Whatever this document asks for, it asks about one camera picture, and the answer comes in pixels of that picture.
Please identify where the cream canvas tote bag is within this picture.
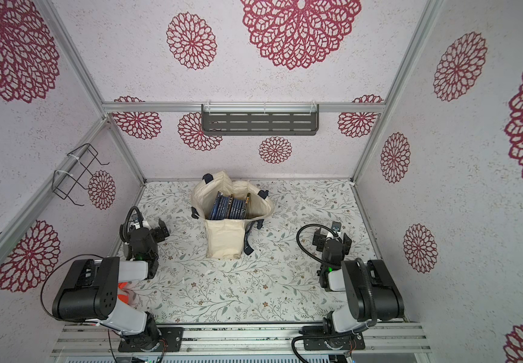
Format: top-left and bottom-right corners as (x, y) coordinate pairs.
(190, 171), (275, 260)

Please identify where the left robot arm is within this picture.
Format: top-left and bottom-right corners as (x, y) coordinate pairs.
(51, 206), (169, 352)

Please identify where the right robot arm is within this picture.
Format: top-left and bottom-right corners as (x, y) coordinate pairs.
(312, 222), (404, 335)

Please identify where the red toy figure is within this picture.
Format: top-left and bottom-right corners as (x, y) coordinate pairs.
(117, 281), (138, 306)

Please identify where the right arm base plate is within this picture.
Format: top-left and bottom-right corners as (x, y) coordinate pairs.
(299, 325), (367, 351)

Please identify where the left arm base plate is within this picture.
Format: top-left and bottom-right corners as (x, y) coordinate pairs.
(117, 327), (184, 353)

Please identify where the black wire wall rack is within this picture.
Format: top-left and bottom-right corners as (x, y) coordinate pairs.
(50, 143), (109, 207)

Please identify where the aluminium rail frame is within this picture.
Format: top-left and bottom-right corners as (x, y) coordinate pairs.
(49, 322), (432, 362)

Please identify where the grey slotted wall shelf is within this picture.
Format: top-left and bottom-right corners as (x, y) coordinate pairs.
(201, 104), (320, 136)

